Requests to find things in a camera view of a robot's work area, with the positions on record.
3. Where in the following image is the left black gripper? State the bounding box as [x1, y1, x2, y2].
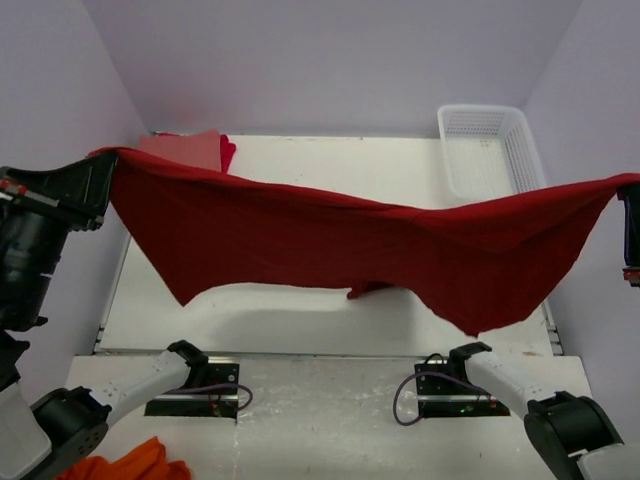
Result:
[0, 145, 122, 321]

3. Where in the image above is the dark red t shirt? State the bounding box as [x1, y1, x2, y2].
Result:
[110, 147, 639, 336]

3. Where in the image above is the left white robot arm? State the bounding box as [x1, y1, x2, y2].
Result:
[1, 151, 208, 479]

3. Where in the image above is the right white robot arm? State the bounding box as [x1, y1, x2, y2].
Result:
[442, 174, 639, 479]

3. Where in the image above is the folded pink t shirt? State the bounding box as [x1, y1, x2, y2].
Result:
[138, 130, 223, 172]

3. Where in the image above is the white plastic basket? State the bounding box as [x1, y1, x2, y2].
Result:
[437, 104, 547, 204]

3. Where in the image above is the folded red t shirt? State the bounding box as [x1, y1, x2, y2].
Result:
[220, 134, 237, 173]

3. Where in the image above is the orange t shirt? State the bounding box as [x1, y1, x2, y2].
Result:
[56, 437, 192, 480]

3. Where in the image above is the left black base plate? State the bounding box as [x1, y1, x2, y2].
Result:
[144, 358, 241, 420]

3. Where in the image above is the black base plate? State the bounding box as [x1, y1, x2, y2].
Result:
[144, 358, 241, 420]
[414, 353, 510, 419]

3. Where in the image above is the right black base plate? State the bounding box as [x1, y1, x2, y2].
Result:
[414, 353, 510, 419]

